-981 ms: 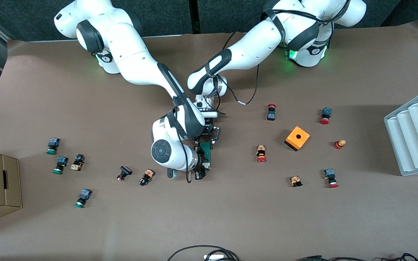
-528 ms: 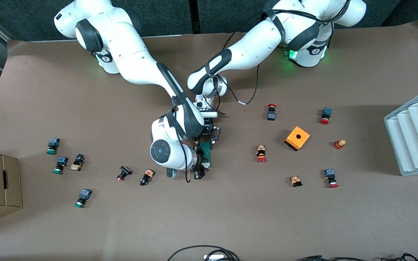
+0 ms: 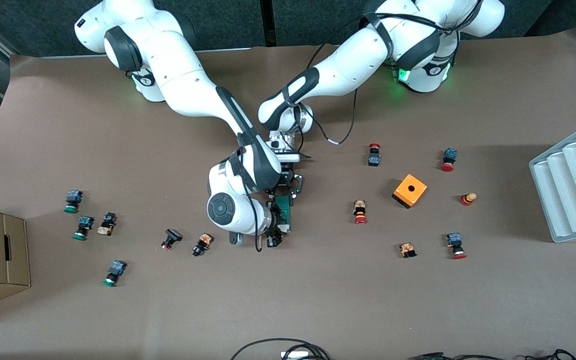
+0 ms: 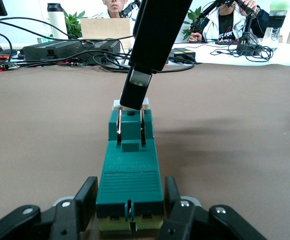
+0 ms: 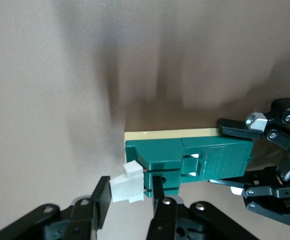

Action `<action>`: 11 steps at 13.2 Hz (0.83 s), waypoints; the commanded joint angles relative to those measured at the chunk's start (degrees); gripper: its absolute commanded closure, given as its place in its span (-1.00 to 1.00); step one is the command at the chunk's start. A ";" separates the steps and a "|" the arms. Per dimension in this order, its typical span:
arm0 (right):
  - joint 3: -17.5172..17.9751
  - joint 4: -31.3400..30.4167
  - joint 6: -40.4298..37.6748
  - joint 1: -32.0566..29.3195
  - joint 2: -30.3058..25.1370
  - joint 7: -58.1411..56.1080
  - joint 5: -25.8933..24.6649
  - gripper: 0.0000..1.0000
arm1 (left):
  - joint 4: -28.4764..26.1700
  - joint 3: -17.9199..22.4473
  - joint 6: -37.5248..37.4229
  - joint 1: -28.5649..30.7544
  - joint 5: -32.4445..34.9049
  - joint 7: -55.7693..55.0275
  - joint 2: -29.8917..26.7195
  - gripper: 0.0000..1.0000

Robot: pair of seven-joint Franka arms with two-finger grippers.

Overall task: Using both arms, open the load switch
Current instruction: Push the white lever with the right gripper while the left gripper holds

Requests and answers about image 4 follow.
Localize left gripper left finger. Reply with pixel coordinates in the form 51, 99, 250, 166
0, 176, 99, 240

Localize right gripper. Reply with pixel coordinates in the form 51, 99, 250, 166
119, 0, 194, 111

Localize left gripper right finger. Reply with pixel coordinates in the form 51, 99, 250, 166
156, 176, 268, 240

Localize black power supply box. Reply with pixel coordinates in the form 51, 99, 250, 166
83, 39, 122, 66
22, 39, 86, 61

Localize black box yellow label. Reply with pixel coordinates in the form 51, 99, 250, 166
168, 47, 196, 65

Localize cardboard box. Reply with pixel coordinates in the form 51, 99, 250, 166
80, 17, 135, 50

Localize person in white shirt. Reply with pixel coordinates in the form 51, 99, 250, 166
88, 0, 141, 20

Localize green leafy plant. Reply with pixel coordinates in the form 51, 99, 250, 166
182, 6, 205, 42
62, 8, 88, 40

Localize white thermos black lid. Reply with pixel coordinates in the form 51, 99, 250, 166
46, 2, 69, 40

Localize black power strip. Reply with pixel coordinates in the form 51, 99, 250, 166
214, 39, 238, 46

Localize person in white jacket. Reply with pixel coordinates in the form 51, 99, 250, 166
188, 0, 271, 43

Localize red black device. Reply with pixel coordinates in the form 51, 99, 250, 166
0, 51, 20, 72

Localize clear bottle green lid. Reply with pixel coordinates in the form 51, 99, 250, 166
263, 0, 290, 50

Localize black table cable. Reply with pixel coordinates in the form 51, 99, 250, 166
92, 51, 196, 74

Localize black tangled cables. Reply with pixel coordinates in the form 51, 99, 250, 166
209, 42, 276, 63

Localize black looping cable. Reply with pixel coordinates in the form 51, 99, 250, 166
0, 17, 86, 65

